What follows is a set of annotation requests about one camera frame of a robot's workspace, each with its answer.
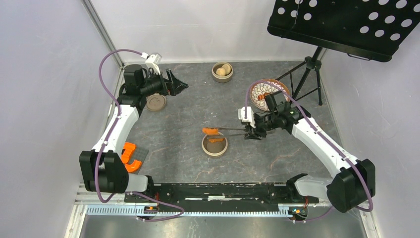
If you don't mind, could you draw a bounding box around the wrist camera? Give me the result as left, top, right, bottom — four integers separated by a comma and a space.
141, 53, 162, 75
238, 106, 256, 128

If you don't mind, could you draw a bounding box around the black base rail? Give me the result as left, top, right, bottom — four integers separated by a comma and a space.
145, 182, 319, 212

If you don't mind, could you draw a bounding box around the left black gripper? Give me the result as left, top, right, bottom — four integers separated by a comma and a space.
139, 68, 187, 97

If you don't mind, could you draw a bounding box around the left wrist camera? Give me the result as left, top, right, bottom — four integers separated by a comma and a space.
141, 53, 162, 75

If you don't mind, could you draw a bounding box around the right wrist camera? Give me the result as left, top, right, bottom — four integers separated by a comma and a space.
238, 106, 256, 128

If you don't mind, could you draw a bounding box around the left brown lid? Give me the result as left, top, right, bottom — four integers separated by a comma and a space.
146, 94, 167, 112

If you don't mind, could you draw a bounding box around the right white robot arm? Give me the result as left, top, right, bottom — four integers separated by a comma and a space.
238, 91, 375, 213

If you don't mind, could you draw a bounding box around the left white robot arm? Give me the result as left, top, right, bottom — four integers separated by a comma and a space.
79, 64, 189, 202

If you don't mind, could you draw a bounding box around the orange fried food piece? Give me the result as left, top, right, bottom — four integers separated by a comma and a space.
208, 137, 225, 143

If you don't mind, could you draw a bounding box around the grey lego baseplate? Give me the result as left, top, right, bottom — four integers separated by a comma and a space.
133, 147, 149, 164

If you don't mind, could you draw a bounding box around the brown bowl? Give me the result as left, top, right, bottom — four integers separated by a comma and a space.
201, 135, 228, 158
211, 62, 233, 83

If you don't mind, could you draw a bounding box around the round bread bun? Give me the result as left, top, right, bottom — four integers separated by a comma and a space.
221, 63, 232, 76

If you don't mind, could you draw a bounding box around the far brown bowl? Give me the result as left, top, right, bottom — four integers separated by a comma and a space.
211, 62, 233, 83

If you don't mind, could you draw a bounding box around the near brown bowl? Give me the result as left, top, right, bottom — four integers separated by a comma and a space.
201, 135, 228, 158

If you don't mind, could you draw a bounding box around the orange horseshoe toy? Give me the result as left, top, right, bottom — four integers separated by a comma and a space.
121, 142, 142, 173

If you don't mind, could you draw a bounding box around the black music stand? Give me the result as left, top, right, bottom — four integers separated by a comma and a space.
267, 0, 420, 107

